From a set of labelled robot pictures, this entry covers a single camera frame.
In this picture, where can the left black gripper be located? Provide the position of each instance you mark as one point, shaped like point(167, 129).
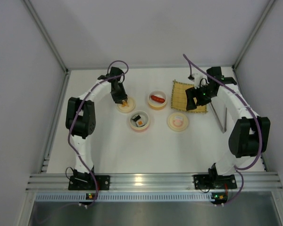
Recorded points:
point(120, 97)

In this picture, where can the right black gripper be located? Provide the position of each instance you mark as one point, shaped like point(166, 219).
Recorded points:
point(194, 100)

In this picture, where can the lid with orange knob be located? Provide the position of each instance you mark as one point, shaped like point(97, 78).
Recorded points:
point(128, 106)

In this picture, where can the sushi roll dark centre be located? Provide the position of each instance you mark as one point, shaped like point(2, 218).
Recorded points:
point(136, 118)

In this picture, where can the orange bowl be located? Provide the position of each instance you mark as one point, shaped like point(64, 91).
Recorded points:
point(155, 105)

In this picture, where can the metal tongs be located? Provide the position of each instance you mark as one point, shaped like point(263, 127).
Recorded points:
point(221, 121)

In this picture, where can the red toy sausage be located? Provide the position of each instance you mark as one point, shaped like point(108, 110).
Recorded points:
point(157, 99)

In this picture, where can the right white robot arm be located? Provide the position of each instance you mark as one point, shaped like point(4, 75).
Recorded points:
point(249, 137)

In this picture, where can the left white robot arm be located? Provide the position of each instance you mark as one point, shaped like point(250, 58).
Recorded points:
point(81, 120)

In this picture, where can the bamboo sushi mat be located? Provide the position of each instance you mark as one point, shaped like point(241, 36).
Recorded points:
point(179, 100)

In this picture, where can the pink bowl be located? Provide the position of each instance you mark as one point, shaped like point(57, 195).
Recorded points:
point(145, 117)

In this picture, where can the lid with pink knob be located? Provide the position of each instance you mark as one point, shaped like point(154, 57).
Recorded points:
point(177, 122)

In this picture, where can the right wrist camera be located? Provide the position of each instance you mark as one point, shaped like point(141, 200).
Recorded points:
point(196, 78)

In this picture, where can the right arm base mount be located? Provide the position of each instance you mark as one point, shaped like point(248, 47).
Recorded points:
point(202, 181)

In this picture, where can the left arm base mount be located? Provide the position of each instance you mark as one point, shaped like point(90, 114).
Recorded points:
point(101, 182)

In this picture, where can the right aluminium frame post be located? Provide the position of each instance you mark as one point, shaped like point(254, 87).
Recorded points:
point(254, 32)

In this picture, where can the aluminium frame post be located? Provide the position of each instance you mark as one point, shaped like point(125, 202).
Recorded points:
point(41, 27)
point(254, 32)

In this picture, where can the left aluminium frame post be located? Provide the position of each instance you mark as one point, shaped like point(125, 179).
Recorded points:
point(41, 27)

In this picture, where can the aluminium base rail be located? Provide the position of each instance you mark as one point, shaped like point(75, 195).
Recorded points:
point(159, 182)

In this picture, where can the slotted cable duct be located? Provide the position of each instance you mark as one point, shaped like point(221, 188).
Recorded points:
point(129, 197)

